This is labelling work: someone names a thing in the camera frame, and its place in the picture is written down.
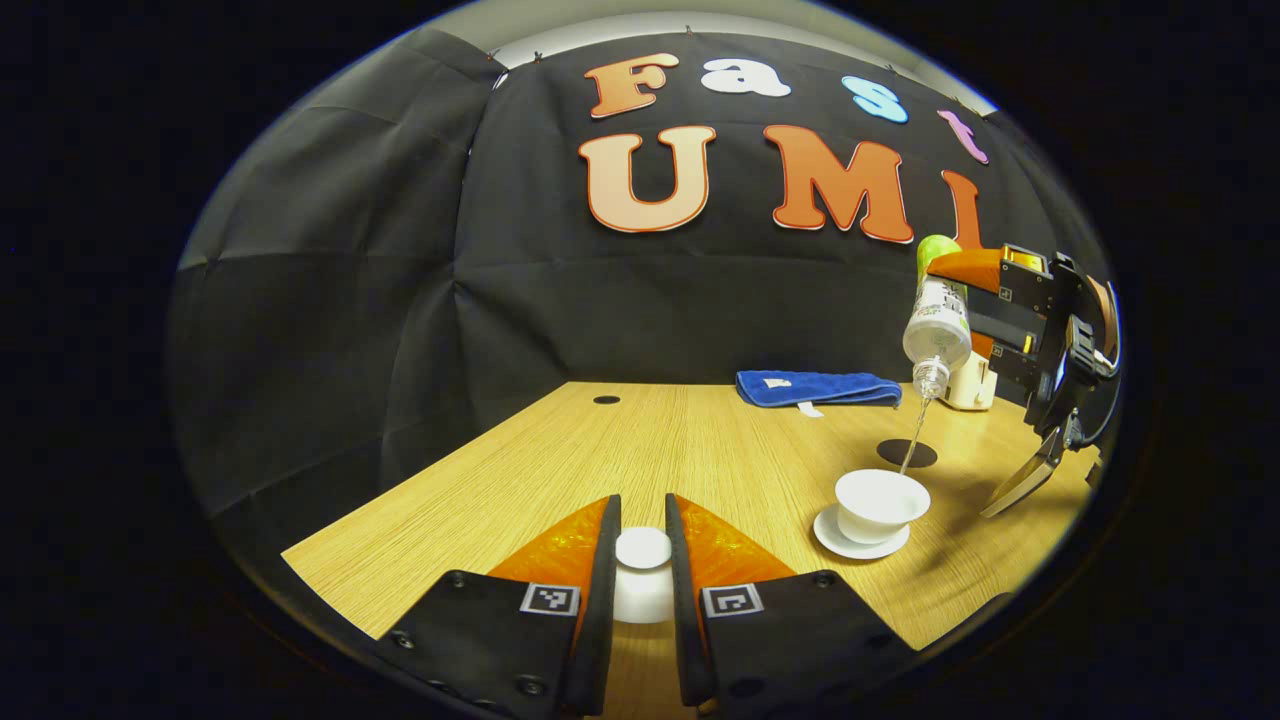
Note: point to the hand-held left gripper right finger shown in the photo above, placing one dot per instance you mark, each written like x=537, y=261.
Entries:
x=685, y=620

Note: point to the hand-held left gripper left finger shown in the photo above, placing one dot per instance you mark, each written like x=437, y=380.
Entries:
x=600, y=620

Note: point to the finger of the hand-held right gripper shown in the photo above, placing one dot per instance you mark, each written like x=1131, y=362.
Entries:
x=1005, y=335
x=975, y=268

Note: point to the white teacup lid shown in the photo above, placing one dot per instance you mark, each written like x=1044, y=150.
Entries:
x=643, y=570

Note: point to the clear water bottle white label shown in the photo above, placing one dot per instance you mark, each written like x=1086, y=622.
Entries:
x=938, y=325

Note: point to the dark round coaster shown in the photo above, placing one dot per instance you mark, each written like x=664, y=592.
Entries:
x=915, y=453

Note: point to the white teacup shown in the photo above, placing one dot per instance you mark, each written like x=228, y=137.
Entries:
x=880, y=505

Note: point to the white toaster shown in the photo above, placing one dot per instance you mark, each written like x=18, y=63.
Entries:
x=975, y=390

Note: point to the white saucer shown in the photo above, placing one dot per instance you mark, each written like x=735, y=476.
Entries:
x=835, y=540

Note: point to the blue folded towel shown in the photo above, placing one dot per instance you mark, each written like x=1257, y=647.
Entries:
x=830, y=385

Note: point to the black backdrop cloth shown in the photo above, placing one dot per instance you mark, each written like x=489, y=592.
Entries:
x=600, y=300

